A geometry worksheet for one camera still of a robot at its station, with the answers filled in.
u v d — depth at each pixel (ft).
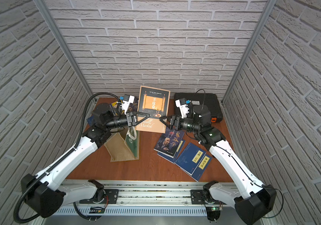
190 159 2.81
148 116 2.03
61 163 1.43
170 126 1.92
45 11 2.34
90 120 3.49
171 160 2.86
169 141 3.02
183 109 1.99
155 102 2.06
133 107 1.99
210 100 3.82
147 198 2.48
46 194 1.22
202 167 2.73
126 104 1.99
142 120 2.02
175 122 1.90
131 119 1.87
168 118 2.11
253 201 1.20
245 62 2.99
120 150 2.74
